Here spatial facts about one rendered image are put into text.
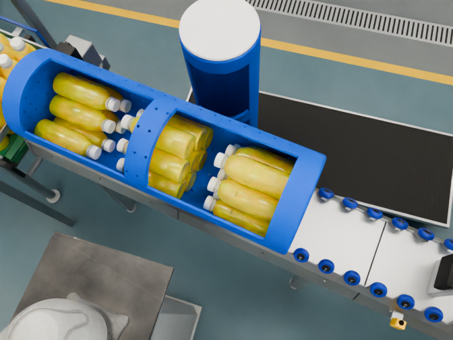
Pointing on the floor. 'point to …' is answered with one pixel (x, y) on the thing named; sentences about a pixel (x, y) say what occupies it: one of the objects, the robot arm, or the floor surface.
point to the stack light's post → (34, 21)
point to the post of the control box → (34, 204)
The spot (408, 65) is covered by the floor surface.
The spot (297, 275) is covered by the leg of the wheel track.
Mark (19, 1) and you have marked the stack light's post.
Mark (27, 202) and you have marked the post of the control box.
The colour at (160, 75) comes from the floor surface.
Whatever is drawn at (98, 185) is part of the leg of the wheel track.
